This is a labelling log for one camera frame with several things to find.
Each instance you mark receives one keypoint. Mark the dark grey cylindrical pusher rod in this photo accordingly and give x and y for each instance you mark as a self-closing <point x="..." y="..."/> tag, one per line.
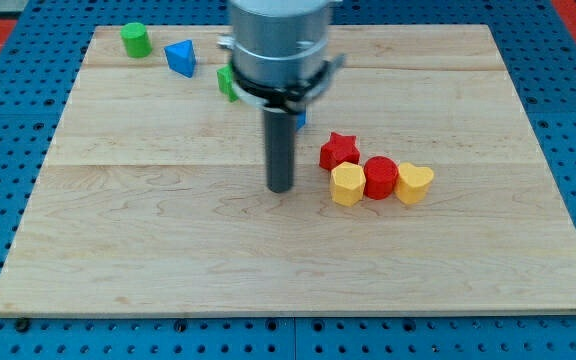
<point x="279" y="130"/>

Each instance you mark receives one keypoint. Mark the green block behind arm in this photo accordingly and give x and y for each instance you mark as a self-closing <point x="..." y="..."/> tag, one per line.
<point x="225" y="83"/>

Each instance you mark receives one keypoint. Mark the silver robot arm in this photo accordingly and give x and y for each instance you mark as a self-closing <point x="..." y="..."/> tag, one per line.
<point x="278" y="57"/>

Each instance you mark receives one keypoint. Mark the red star block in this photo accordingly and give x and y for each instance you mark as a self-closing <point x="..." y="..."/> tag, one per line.
<point x="337" y="150"/>

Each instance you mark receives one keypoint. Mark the blue block behind rod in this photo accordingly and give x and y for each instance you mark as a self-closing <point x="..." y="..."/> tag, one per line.
<point x="301" y="120"/>

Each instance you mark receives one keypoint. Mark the yellow hexagon block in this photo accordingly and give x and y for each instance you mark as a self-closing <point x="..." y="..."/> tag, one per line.
<point x="347" y="183"/>

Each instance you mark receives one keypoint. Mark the red cylinder block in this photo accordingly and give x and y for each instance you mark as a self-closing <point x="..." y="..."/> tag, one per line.
<point x="381" y="174"/>

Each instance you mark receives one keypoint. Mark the blue triangle block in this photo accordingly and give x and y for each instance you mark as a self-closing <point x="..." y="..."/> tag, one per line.
<point x="181" y="58"/>

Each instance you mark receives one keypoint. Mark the light wooden board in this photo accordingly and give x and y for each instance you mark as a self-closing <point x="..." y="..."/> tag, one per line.
<point x="152" y="200"/>

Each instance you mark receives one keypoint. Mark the yellow heart block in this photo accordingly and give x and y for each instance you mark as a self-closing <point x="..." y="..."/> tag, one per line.
<point x="413" y="183"/>

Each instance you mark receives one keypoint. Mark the green cylinder block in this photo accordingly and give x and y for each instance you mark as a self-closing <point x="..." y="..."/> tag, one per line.
<point x="135" y="38"/>

